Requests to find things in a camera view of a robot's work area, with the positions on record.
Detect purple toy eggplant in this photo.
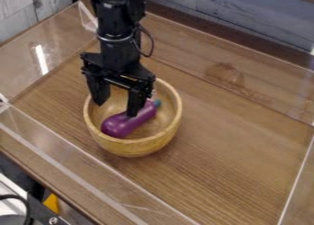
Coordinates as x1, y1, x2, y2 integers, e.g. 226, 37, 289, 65
100, 99, 162, 139

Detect black cable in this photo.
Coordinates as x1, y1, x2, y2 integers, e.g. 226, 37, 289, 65
0, 194, 35, 225

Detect yellow black machine base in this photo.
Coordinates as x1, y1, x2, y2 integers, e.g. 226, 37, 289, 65
0, 191, 98, 225

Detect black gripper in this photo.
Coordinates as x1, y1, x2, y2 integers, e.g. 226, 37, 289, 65
80, 35, 157, 118

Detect brown wooden bowl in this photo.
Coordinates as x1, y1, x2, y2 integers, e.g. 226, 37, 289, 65
83, 79, 183, 157

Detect clear acrylic tray wall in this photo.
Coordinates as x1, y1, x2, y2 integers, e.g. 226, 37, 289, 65
0, 96, 201, 225

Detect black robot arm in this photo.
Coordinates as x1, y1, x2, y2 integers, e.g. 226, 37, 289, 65
80, 0, 157, 118

